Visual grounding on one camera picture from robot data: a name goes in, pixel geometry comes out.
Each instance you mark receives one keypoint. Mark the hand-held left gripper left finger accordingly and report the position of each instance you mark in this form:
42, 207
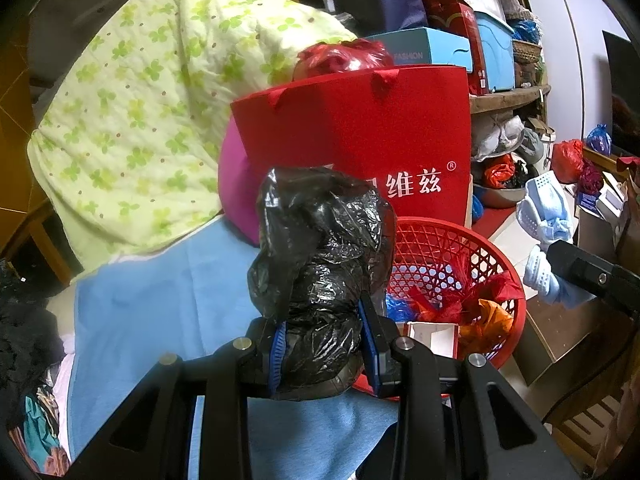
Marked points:
276, 360

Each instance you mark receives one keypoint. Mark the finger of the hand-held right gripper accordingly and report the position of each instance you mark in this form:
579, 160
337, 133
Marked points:
590, 272

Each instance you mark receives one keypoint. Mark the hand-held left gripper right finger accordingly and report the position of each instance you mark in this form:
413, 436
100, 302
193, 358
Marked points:
372, 355

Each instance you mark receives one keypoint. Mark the white cardboard box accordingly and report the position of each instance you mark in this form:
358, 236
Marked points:
430, 337

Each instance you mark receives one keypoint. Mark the black plastic bag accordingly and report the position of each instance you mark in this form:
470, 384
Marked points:
320, 260

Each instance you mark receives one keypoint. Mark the orange plastic bag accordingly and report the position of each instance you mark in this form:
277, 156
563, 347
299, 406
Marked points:
490, 325

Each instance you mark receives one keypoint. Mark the red mesh basket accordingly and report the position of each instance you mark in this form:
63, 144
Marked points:
425, 245

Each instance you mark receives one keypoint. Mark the brown cardboard box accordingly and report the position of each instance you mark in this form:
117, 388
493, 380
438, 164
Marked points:
565, 330

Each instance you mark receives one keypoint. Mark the metal basin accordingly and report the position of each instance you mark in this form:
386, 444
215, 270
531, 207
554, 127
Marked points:
500, 195

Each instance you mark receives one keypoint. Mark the small blue plastic bag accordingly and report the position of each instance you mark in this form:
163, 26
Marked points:
598, 140

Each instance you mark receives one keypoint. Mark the blue blanket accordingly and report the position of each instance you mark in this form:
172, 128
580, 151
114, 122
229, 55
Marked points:
150, 310

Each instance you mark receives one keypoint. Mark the wooden crate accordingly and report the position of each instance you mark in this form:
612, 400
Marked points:
585, 425

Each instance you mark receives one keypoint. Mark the pink pillow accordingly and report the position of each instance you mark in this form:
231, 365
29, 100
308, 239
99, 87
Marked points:
237, 185

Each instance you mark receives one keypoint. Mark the wooden shelf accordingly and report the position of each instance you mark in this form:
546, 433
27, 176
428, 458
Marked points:
510, 97

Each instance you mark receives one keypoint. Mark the red paper bag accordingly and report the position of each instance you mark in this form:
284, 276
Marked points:
375, 125

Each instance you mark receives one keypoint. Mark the light blue storage box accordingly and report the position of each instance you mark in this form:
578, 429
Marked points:
497, 50

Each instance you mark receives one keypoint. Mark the black clothes pile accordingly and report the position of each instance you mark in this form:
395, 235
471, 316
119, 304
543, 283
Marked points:
25, 340

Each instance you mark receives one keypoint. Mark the green clover print quilt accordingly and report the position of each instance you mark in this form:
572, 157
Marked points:
150, 110

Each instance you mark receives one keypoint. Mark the teal cardboard box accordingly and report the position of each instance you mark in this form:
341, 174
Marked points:
420, 47

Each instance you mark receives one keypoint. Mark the red gift box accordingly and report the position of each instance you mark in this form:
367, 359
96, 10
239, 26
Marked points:
450, 10

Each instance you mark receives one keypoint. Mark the large red plastic bag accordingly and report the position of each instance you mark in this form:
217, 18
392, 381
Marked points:
345, 57

